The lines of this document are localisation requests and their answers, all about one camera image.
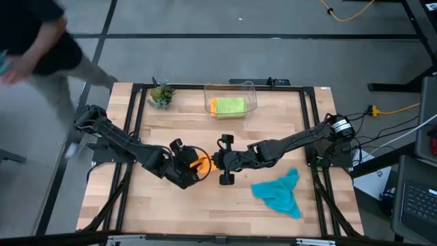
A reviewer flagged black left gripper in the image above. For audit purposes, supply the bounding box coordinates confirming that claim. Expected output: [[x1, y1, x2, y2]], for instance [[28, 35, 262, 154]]
[[160, 138, 201, 191]]

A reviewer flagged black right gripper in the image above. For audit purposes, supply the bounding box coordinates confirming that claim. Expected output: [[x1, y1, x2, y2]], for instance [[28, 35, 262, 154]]
[[213, 134, 253, 186]]

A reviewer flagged green microfiber towel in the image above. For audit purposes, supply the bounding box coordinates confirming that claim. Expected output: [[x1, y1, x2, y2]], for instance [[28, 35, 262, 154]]
[[215, 97, 248, 119]]

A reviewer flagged teal microfiber towel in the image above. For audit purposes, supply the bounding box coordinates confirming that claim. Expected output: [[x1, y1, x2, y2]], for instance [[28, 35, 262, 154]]
[[251, 167, 302, 219]]

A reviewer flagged clear plastic bin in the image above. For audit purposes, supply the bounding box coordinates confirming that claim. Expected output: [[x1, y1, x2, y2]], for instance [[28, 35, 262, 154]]
[[203, 81, 258, 120]]

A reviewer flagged small potted succulent plant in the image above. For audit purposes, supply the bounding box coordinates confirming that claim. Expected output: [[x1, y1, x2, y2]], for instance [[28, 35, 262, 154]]
[[147, 79, 175, 111]]

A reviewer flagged black power box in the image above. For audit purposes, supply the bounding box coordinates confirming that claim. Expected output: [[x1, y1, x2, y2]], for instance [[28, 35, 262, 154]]
[[229, 77, 292, 87]]

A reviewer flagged white printed box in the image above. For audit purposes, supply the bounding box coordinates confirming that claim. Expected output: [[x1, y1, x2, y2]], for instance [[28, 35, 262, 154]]
[[351, 148, 393, 201]]

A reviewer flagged grey furniture leg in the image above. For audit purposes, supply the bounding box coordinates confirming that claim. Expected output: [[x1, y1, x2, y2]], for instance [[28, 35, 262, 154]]
[[0, 148, 28, 165]]

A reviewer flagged dark grey laptop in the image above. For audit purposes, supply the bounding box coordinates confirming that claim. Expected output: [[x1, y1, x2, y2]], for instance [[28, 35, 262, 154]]
[[391, 154, 437, 245]]

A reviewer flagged person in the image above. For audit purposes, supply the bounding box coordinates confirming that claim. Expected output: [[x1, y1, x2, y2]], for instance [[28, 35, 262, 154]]
[[0, 0, 119, 160]]

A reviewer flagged grey equipment case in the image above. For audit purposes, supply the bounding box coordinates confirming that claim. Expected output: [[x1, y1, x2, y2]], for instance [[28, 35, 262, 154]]
[[414, 75, 437, 164]]

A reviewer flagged silver metal bracket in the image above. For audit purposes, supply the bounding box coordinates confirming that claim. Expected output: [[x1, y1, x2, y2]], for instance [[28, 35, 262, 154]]
[[106, 234, 147, 246], [296, 237, 337, 246]]

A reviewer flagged yellow power plug cord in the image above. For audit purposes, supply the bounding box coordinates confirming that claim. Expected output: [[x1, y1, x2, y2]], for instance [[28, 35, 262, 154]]
[[367, 102, 421, 118]]

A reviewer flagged black desk frame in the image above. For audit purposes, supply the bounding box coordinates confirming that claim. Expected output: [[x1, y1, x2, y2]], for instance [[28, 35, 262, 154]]
[[367, 0, 437, 94]]

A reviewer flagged yellow extension cable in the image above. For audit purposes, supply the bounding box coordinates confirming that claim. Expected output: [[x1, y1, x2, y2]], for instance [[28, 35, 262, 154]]
[[318, 0, 376, 23]]

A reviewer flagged white cable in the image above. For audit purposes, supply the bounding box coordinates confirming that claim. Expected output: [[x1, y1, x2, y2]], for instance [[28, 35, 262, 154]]
[[368, 112, 437, 155]]

